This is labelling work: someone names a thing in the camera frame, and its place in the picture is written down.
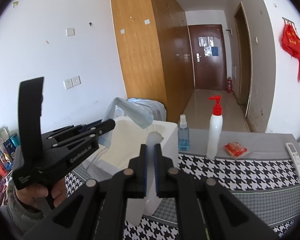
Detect light blue face mask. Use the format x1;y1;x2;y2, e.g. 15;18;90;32
86;97;154;173

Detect person left hand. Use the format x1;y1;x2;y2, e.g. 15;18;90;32
15;178;67;209

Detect white styrofoam box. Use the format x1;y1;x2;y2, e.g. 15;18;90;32
81;115;179;215

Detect toiletry bottles on floor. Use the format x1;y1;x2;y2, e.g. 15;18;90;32
0;127;20;177

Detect light blue crumpled sheet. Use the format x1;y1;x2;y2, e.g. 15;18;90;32
128;98;167;121

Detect blue spray bottle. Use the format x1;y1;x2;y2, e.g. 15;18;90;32
178;114;190;151

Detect white pump lotion bottle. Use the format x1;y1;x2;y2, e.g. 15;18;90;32
206;95;223;159

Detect houndstooth table cloth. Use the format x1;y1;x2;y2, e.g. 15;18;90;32
65;153;300;240

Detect red snack packet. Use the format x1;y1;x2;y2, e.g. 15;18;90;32
224;142;248;159

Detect wooden wardrobe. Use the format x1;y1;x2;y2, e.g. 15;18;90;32
111;0;194;122

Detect white remote control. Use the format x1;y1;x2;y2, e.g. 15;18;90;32
286;142;300;179

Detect red fire extinguisher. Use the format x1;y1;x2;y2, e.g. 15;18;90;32
226;77;232;93

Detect dark brown entrance door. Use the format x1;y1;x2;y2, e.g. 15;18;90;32
189;24;226;90

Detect red hanging bags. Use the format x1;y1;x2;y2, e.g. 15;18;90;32
281;24;300;81

